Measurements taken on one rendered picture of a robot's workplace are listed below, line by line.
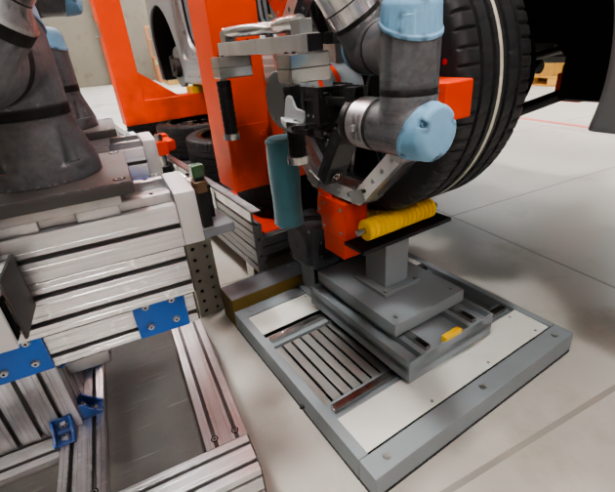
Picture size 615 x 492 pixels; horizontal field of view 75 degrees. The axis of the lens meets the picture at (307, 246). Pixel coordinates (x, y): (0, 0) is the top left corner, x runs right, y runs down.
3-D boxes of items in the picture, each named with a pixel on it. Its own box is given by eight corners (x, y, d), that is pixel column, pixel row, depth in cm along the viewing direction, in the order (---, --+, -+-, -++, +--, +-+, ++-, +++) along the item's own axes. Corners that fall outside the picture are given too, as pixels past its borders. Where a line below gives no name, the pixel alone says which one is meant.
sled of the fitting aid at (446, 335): (489, 335, 129) (493, 310, 125) (408, 387, 113) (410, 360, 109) (383, 273, 168) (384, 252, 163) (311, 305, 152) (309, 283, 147)
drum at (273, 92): (368, 120, 100) (367, 59, 94) (295, 136, 91) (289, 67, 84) (335, 115, 111) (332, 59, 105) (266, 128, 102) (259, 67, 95)
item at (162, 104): (217, 112, 317) (209, 64, 302) (149, 123, 294) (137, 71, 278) (209, 110, 330) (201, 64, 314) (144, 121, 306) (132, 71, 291)
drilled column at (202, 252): (225, 307, 168) (205, 216, 149) (201, 317, 164) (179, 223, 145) (216, 298, 176) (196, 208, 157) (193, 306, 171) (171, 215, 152)
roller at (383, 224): (442, 216, 118) (443, 197, 115) (364, 247, 104) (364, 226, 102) (427, 211, 122) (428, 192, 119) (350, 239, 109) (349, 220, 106)
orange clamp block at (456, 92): (434, 112, 84) (471, 116, 77) (407, 118, 80) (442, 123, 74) (436, 76, 81) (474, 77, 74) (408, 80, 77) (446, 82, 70)
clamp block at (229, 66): (254, 75, 103) (251, 52, 100) (221, 79, 99) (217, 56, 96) (245, 74, 107) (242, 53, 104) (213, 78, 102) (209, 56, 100)
